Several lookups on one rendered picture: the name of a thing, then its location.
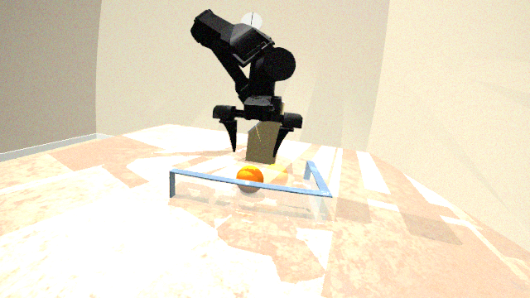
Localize clear low corner walls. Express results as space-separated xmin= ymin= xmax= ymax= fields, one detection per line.
xmin=171 ymin=163 xmax=332 ymax=223

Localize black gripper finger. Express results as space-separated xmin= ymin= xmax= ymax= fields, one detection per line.
xmin=219 ymin=119 xmax=237 ymax=152
xmin=273 ymin=125 xmax=295 ymax=157

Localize light blue wall top edge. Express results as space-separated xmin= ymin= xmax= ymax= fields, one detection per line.
xmin=169 ymin=161 xmax=333 ymax=198

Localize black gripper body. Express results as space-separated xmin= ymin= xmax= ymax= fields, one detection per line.
xmin=213 ymin=82 xmax=302 ymax=128

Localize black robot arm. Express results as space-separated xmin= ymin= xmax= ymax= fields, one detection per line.
xmin=190 ymin=9 xmax=296 ymax=122

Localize see-through yellow ball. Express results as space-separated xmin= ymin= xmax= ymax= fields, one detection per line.
xmin=263 ymin=164 xmax=288 ymax=185

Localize orange ball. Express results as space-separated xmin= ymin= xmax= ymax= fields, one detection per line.
xmin=235 ymin=166 xmax=263 ymax=183

